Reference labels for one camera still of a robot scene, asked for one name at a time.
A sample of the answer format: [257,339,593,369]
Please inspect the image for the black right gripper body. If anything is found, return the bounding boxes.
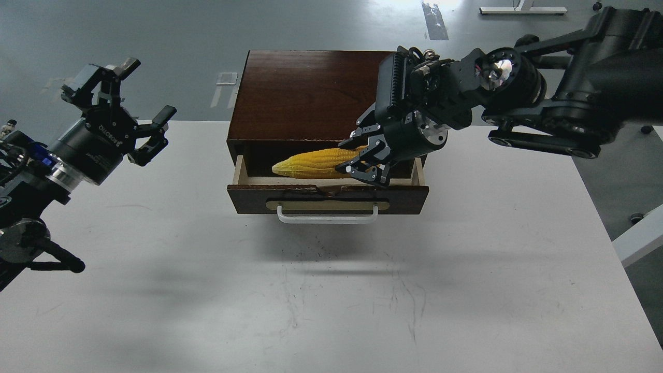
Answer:
[374,111,448,164]

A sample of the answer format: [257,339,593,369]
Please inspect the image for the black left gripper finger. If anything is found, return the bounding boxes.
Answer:
[60,58,141,112]
[127,105,177,167]

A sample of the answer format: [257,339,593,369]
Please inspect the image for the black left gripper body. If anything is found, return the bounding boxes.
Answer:
[48,108,136,185]

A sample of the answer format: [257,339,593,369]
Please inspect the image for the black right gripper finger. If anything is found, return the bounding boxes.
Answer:
[339,103,386,153]
[335,147,392,188]

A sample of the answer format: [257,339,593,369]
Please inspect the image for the yellow corn cob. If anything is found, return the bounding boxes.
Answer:
[271,146,367,179]

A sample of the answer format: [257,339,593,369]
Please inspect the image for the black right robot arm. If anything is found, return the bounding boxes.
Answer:
[335,7,662,188]

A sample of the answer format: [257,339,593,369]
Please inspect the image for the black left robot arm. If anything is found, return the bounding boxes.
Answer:
[1,58,176,289]

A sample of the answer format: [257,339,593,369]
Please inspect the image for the dark wooden drawer cabinet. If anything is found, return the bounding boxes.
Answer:
[226,50,430,161]

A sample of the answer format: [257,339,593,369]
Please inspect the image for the white desk leg base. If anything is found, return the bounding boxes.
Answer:
[479,1,568,15]

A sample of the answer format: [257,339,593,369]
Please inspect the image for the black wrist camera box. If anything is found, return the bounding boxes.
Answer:
[374,47,411,126]

